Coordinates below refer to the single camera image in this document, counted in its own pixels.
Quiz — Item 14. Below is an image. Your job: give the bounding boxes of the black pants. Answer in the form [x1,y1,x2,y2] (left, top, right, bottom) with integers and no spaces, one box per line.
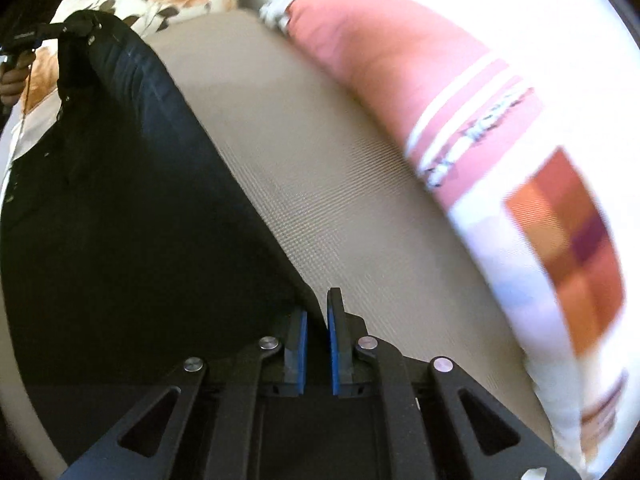
[1,11,324,388]

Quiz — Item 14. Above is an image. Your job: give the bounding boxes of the person left hand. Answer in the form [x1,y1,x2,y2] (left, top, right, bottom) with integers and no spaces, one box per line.
[0,51,36,108]

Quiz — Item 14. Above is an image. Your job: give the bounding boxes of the beige woven bed mat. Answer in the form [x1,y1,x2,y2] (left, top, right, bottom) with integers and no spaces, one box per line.
[148,10,551,440]

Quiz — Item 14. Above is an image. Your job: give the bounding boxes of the pink checkered long pillow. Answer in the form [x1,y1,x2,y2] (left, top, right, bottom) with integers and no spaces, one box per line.
[259,0,639,479]

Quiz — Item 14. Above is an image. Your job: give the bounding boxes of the floral white pillow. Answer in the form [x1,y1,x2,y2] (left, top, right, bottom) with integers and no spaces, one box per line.
[1,0,238,180]

